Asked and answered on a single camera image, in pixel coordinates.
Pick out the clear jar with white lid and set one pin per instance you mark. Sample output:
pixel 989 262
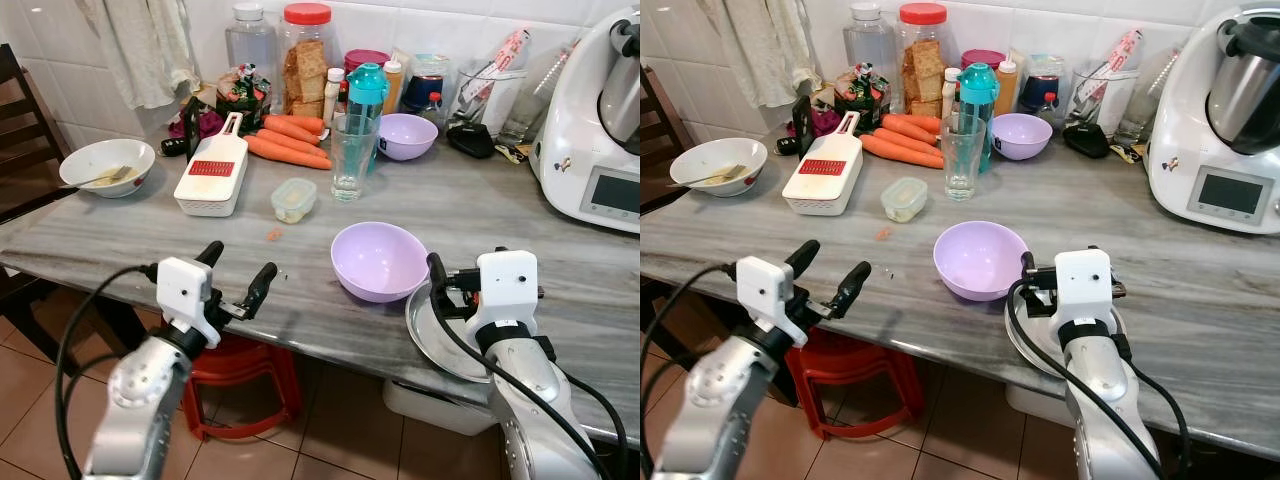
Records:
pixel 250 45
pixel 868 45

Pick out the clear utensil container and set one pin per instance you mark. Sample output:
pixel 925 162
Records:
pixel 485 100
pixel 1098 100

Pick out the dark wooden chair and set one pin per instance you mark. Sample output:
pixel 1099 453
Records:
pixel 655 130
pixel 22 130

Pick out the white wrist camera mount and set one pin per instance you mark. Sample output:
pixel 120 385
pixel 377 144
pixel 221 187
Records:
pixel 1083 280
pixel 183 285
pixel 762 285
pixel 505 285

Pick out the orange bottle with white cap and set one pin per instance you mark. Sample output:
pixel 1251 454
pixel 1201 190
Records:
pixel 1006 88
pixel 394 88

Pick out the teal water bottle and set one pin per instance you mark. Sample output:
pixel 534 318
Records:
pixel 978 88
pixel 368 88

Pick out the silver metal plate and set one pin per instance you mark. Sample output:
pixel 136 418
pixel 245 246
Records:
pixel 440 340
pixel 1035 330

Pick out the small clear plastic container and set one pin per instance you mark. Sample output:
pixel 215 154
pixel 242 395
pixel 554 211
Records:
pixel 293 200
pixel 904 200

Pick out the white grater with red blade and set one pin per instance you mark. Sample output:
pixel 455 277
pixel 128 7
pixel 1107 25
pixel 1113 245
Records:
pixel 822 175
pixel 210 175

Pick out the small purple plastic bowl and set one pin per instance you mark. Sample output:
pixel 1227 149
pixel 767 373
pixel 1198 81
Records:
pixel 408 137
pixel 1022 136

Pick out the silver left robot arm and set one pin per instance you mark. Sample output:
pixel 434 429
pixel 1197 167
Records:
pixel 140 400
pixel 715 400

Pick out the white ceramic bowl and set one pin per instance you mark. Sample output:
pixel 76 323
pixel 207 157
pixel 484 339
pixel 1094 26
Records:
pixel 715 160
pixel 105 165

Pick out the orange carrot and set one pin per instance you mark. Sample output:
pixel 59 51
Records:
pixel 295 124
pixel 288 140
pixel 905 138
pixel 910 124
pixel 900 152
pixel 285 153

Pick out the black key fob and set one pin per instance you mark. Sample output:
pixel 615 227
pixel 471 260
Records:
pixel 788 146
pixel 174 147

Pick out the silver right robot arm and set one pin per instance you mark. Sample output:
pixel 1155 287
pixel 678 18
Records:
pixel 1105 400
pixel 530 400

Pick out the clear glass jug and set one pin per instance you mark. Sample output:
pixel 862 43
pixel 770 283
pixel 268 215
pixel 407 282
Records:
pixel 1145 100
pixel 535 100

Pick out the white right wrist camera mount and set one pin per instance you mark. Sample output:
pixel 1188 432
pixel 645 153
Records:
pixel 505 285
pixel 1083 280

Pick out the white food processor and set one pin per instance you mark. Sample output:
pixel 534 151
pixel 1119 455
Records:
pixel 575 130
pixel 1195 130

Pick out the black pouch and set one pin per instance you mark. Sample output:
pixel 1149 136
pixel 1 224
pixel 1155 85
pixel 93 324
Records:
pixel 470 140
pixel 1086 140

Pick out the pink lid jar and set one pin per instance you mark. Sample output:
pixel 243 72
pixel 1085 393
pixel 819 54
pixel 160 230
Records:
pixel 360 57
pixel 982 56

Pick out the dark jar with blue label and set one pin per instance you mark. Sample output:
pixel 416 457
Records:
pixel 427 90
pixel 1042 90

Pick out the large purple plastic bowl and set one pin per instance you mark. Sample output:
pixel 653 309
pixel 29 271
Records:
pixel 378 262
pixel 978 260

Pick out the red and white packet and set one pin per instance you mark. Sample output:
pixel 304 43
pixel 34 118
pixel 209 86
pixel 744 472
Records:
pixel 510 50
pixel 1122 50

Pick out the small white bottle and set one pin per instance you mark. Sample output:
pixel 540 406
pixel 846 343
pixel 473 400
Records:
pixel 333 95
pixel 950 90

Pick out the small carrot scrap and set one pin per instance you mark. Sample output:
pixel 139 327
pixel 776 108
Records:
pixel 883 234
pixel 274 234

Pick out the hanging beige cloth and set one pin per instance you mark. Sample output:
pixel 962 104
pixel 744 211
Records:
pixel 140 50
pixel 760 50

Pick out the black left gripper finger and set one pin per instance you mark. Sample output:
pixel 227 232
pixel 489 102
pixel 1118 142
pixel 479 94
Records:
pixel 803 258
pixel 262 285
pixel 211 253
pixel 853 285

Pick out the red lid cracker jar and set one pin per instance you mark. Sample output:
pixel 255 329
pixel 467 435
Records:
pixel 305 70
pixel 922 70

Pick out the metal fork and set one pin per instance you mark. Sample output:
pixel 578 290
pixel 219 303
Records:
pixel 720 177
pixel 110 177

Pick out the red plastic stool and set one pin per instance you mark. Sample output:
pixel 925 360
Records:
pixel 235 365
pixel 850 365

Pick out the clear drinking glass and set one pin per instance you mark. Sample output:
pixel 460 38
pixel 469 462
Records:
pixel 354 165
pixel 963 165

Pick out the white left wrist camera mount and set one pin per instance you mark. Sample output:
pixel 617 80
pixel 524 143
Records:
pixel 183 285
pixel 762 285

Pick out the colourful snack bag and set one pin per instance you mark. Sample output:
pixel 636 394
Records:
pixel 243 92
pixel 862 92

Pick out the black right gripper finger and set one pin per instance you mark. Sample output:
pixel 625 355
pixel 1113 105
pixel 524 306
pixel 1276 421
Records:
pixel 437 270
pixel 1027 264

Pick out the magenta cloth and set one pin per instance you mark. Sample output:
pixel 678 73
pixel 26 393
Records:
pixel 825 122
pixel 195 122

